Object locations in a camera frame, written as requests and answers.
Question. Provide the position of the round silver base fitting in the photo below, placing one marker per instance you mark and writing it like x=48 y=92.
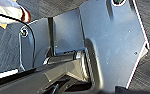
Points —
x=23 y=32

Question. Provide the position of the thick grey robot limb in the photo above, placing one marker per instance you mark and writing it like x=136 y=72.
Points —
x=41 y=75

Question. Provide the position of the round dark base button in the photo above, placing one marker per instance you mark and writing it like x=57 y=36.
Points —
x=119 y=1

